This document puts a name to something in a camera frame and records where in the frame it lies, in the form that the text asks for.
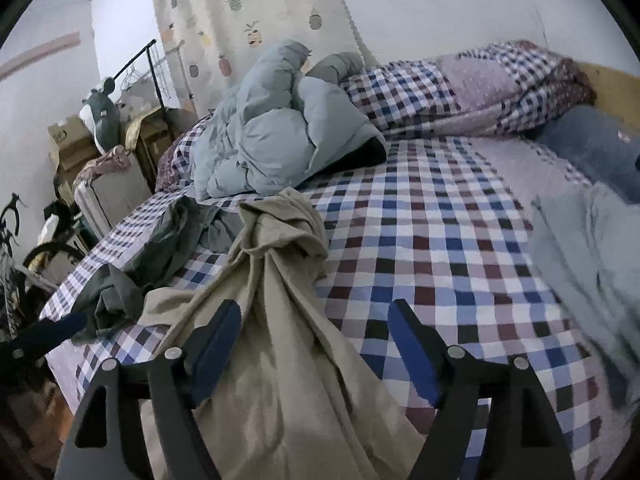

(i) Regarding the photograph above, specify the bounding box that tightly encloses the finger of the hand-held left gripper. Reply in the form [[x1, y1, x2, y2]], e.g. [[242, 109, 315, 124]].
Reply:
[[0, 311, 90, 361]]

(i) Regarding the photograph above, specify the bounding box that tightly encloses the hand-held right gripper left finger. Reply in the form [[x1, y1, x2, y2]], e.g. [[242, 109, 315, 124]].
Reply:
[[54, 300, 242, 480]]

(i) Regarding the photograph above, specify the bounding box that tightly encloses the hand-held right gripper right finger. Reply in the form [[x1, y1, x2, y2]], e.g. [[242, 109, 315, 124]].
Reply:
[[387, 299, 576, 480]]

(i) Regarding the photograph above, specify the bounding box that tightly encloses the beige sweatshirt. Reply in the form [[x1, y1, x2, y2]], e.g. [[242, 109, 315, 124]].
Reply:
[[137, 186, 436, 480]]

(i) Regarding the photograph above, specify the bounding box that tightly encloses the black clothes rack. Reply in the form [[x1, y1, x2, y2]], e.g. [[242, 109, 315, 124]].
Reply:
[[114, 39, 171, 111]]

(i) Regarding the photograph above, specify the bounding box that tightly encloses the black bicycle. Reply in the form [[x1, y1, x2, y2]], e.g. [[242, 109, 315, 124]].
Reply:
[[0, 192, 86, 341]]

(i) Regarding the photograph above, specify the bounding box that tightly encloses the checkered bed sheet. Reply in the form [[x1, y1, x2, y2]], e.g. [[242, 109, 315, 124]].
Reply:
[[40, 135, 640, 480]]

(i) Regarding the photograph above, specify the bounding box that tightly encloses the dark green t-shirt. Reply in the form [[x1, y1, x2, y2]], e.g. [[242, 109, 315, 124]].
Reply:
[[70, 195, 246, 343]]

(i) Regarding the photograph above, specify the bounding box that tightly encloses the white storage case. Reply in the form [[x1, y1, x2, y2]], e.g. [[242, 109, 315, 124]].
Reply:
[[74, 162, 153, 233]]

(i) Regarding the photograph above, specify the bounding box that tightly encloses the light blue knit sweater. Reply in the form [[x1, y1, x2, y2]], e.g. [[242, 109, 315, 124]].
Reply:
[[529, 192, 640, 408]]

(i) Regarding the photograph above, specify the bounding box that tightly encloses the pink cloth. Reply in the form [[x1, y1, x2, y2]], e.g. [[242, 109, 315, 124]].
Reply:
[[75, 145, 133, 181]]

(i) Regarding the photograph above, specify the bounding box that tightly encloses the cardboard box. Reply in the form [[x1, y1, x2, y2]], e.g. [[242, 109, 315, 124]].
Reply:
[[47, 115, 101, 171]]

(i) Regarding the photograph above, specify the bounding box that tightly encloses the brown wooden cabinet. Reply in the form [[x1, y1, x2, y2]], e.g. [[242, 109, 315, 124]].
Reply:
[[122, 107, 198, 183]]

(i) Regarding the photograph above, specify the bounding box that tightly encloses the light blue puffer jacket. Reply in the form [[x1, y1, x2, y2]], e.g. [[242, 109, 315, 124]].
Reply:
[[192, 39, 387, 200]]

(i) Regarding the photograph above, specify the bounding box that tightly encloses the pale blue folded top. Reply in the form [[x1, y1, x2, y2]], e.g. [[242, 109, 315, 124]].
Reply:
[[587, 182, 640, 311]]

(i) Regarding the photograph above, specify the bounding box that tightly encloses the blue printed pillow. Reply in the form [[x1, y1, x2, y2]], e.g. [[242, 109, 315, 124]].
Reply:
[[530, 105, 640, 201]]

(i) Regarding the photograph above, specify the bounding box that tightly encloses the wooden bed headboard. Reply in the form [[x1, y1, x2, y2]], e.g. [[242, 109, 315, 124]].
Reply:
[[575, 60, 640, 136]]

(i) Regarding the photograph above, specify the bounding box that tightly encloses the pineapple print curtain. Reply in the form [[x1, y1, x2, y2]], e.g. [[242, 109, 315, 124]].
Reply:
[[150, 0, 368, 121]]

